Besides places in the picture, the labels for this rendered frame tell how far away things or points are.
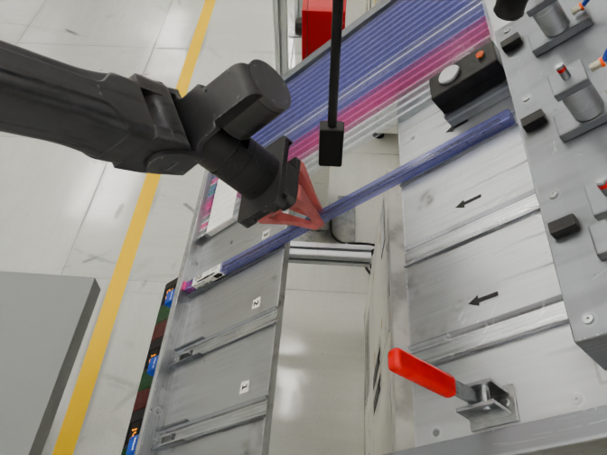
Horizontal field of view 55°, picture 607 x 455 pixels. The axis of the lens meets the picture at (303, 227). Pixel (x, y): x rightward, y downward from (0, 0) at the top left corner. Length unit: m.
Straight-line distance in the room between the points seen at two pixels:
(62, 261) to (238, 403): 1.32
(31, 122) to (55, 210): 1.61
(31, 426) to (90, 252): 1.01
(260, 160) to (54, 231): 1.44
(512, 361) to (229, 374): 0.35
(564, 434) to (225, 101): 0.39
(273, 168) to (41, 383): 0.54
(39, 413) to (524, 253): 0.73
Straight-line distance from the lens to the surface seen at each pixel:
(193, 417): 0.73
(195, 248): 0.91
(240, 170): 0.62
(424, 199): 0.62
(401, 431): 0.88
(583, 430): 0.43
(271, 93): 0.57
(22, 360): 1.04
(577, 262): 0.42
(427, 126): 0.69
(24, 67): 0.46
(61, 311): 1.06
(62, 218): 2.05
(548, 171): 0.47
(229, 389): 0.70
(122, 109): 0.51
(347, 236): 1.84
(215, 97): 0.57
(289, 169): 0.65
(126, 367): 1.67
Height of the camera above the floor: 1.44
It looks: 50 degrees down
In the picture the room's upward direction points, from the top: straight up
